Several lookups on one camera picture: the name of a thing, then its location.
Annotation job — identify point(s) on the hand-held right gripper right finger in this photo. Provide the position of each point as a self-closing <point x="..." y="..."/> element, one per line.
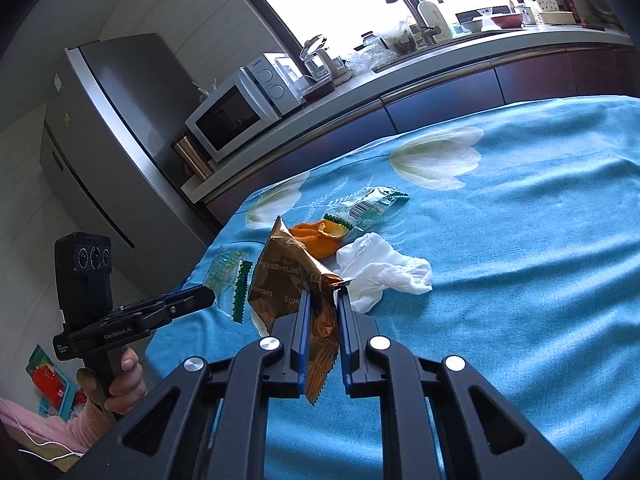
<point x="345" y="350"/>

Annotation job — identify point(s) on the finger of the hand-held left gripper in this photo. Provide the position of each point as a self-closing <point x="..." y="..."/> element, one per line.
<point x="192" y="302"/>
<point x="186" y="292"/>

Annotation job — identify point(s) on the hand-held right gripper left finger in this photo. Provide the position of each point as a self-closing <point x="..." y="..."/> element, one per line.
<point x="302" y="350"/>

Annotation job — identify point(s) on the green clear wrapper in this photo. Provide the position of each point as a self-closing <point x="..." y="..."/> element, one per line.
<point x="370" y="205"/>
<point x="225" y="267"/>

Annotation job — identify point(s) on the brown snack wrapper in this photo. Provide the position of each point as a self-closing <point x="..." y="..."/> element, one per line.
<point x="280" y="280"/>

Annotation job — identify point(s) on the white tissue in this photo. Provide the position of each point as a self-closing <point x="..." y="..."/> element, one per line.
<point x="385" y="270"/>

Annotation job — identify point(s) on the person's left forearm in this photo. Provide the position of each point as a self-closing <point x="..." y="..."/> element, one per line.
<point x="50" y="430"/>

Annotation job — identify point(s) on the person's left hand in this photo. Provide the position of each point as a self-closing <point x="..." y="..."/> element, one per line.
<point x="127" y="385"/>

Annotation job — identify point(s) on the red patterned bag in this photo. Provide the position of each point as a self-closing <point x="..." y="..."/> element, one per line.
<point x="50" y="380"/>

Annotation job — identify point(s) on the copper thermos flask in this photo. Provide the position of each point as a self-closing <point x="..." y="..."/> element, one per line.
<point x="192" y="157"/>

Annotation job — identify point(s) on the grey refrigerator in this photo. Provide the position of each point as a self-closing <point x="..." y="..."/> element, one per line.
<point x="115" y="125"/>

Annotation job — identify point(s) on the blue floral tablecloth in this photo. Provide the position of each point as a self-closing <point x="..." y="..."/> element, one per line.
<point x="500" y="260"/>

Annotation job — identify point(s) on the white microwave oven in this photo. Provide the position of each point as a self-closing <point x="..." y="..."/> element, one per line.
<point x="235" y="110"/>

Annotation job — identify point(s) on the white ornament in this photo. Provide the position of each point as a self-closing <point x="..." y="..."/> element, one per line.
<point x="205" y="89"/>

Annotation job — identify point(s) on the white kitchen countertop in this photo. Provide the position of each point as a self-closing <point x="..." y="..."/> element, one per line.
<point x="350" y="90"/>

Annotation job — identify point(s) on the glass electric kettle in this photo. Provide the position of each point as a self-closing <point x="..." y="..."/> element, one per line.
<point x="317" y="62"/>

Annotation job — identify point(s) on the brown base cabinets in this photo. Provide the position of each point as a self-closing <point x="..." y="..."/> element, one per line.
<point x="450" y="95"/>

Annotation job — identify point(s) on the clear plastic bag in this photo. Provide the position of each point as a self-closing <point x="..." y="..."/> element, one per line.
<point x="365" y="57"/>

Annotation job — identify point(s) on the glass jar with dark lid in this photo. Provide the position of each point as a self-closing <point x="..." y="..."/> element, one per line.
<point x="370" y="38"/>

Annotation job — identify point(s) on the large kitchen window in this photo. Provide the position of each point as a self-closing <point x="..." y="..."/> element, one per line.
<point x="340" y="0"/>

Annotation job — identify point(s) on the white dish soap bottle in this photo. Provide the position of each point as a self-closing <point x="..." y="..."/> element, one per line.
<point x="435" y="20"/>

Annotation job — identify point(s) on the metal kitchen faucet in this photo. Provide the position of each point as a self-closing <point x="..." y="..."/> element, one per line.
<point x="412" y="7"/>

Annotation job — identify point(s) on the small white bowl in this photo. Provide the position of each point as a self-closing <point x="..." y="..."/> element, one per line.
<point x="477" y="22"/>

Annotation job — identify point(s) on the red bowl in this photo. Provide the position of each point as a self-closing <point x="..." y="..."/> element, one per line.
<point x="506" y="20"/>

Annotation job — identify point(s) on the white shallow dish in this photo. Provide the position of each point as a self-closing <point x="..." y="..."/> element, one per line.
<point x="555" y="17"/>

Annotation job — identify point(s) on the white dotted utensil holder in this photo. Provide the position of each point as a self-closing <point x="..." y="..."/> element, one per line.
<point x="546" y="4"/>

